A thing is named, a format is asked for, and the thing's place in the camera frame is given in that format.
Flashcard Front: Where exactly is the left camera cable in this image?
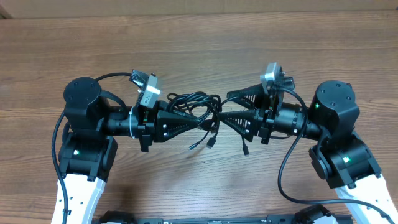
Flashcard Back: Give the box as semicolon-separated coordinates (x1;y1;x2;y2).
51;72;133;224

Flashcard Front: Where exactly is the right camera cable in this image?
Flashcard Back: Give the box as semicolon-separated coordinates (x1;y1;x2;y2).
277;86;396;224

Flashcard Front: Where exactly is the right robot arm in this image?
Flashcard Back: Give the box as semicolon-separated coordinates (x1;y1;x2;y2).
221;80;397;223

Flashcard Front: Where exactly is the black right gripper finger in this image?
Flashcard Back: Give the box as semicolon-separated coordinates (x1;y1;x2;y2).
226;84;267;110
220;109;259;142

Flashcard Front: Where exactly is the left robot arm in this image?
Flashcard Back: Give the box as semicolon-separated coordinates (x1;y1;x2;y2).
52;72;200;223

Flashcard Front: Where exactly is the camera cable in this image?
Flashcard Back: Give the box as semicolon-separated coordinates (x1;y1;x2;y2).
51;72;133;224
277;86;396;224

